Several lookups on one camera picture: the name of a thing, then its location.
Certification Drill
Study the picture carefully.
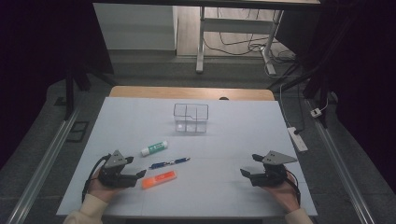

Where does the wooden table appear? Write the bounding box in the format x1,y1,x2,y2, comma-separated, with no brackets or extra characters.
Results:
108,85,276,102

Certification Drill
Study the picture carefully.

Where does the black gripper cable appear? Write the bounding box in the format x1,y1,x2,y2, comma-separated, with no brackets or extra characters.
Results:
284,169,303,206
81,153,112,203

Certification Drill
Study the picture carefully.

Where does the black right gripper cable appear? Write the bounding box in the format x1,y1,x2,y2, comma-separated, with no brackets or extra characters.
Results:
284,169,303,206

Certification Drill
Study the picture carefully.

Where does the black floor cable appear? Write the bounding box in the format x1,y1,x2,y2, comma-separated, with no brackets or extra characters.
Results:
204,8,283,58

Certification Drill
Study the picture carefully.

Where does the green and white glue stick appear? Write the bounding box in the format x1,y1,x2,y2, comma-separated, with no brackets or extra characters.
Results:
140,140,169,157

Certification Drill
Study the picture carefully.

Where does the white desk frame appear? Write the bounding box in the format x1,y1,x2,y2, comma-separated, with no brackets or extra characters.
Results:
195,6,285,77

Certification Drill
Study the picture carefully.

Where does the black power strip cable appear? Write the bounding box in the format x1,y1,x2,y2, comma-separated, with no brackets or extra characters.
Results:
293,82,308,135

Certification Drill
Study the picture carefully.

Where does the blue pen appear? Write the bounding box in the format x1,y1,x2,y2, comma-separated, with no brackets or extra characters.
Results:
148,157,191,170

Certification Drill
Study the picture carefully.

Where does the aluminium rail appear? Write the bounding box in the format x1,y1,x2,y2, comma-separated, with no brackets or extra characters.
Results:
306,99,378,224
6,106,80,224

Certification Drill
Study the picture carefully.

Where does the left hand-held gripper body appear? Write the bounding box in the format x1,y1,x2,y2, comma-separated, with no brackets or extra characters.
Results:
98,149,138,189

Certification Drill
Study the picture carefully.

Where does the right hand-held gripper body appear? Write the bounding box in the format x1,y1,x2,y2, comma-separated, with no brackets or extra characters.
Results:
250,150,299,189

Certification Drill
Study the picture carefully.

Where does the black floor plate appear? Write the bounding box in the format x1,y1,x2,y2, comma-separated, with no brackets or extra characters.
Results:
66,120,91,144

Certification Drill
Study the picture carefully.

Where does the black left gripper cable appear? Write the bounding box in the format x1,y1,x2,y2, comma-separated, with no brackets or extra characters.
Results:
81,153,112,203

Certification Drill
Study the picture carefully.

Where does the orange highlighter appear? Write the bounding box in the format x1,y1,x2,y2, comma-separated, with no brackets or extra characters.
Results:
141,170,177,190

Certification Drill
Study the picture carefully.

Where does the white power strip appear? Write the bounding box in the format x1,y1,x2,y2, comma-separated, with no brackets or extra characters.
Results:
287,126,309,153

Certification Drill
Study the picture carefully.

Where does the person's left hand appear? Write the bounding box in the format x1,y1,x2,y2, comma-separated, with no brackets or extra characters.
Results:
88,169,125,203

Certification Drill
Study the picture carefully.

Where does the black metal stand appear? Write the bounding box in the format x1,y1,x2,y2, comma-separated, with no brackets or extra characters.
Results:
64,60,119,121
267,59,332,129

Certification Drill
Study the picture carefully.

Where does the person's right hand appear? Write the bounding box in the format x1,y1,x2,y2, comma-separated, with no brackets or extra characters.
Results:
263,172,302,215

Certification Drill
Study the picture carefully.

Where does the clear plastic organizer box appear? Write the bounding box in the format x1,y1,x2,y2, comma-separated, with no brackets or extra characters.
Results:
173,103,209,134

